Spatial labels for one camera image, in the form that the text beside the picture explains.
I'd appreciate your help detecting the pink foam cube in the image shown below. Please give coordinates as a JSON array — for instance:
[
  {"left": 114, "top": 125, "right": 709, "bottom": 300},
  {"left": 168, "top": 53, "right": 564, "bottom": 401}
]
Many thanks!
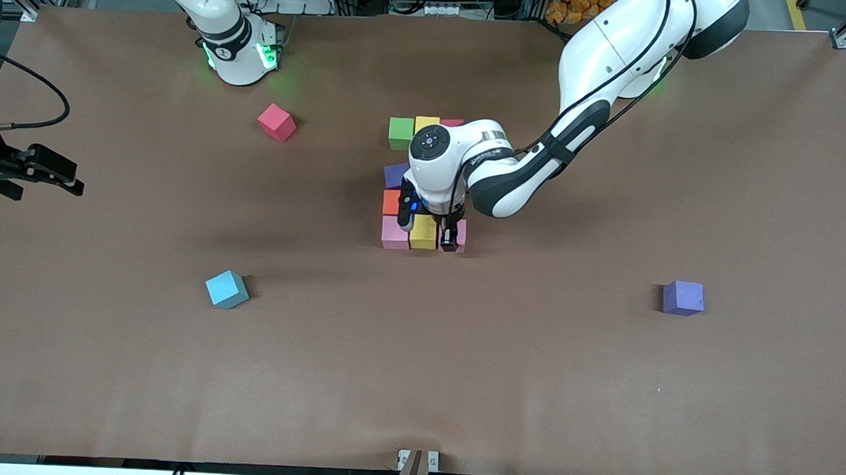
[
  {"left": 437, "top": 217, "right": 468, "bottom": 254},
  {"left": 381, "top": 215, "right": 412, "bottom": 250}
]

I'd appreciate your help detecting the purple foam cube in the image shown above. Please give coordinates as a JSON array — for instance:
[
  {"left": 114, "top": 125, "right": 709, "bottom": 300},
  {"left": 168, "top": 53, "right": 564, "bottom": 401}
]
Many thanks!
[
  {"left": 383, "top": 162, "right": 411, "bottom": 191},
  {"left": 662, "top": 280, "right": 706, "bottom": 317}
]

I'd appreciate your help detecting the green foam cube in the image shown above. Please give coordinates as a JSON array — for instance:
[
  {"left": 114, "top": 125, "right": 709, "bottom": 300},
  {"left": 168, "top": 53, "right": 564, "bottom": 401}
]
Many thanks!
[{"left": 387, "top": 117, "right": 417, "bottom": 152}]

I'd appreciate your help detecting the blue foam cube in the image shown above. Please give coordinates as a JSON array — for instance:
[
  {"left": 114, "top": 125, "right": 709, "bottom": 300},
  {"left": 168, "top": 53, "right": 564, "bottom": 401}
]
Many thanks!
[{"left": 203, "top": 270, "right": 252, "bottom": 311}]

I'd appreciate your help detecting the brown table cover sheet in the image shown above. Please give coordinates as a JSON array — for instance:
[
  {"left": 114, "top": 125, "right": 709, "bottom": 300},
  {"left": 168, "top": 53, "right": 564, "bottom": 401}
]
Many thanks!
[{"left": 0, "top": 0, "right": 846, "bottom": 475}]

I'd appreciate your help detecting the orange packets pile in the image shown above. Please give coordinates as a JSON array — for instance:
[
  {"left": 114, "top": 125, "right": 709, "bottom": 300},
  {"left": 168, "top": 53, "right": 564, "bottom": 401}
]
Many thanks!
[{"left": 544, "top": 0, "right": 616, "bottom": 25}]

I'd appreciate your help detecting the silver metal bracket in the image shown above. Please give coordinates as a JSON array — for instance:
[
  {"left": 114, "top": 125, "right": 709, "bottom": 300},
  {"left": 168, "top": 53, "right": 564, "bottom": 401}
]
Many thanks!
[{"left": 397, "top": 449, "right": 442, "bottom": 474}]

